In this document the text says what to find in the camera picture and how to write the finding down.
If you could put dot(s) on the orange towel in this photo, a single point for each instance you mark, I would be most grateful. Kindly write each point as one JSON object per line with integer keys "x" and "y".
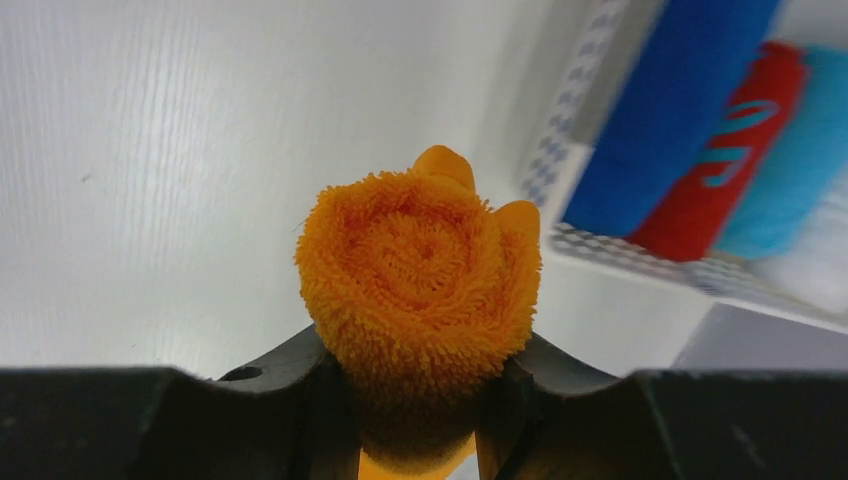
{"x": 422, "y": 291}

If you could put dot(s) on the red rolled towel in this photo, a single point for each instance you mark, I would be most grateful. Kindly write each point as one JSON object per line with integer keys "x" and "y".
{"x": 690, "y": 218}

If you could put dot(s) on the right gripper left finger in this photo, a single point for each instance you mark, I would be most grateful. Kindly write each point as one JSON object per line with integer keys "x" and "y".
{"x": 283, "y": 415}

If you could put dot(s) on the blue microfiber towel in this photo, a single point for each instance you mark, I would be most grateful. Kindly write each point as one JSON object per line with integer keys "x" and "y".
{"x": 668, "y": 108}

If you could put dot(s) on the light blue rolled towel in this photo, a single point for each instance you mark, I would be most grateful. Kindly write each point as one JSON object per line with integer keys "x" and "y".
{"x": 804, "y": 162}

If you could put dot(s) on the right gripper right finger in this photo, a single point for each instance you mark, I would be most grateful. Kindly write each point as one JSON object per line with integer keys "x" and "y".
{"x": 551, "y": 416}

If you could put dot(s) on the white plastic basket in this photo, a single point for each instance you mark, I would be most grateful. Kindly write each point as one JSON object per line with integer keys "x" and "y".
{"x": 600, "y": 278}

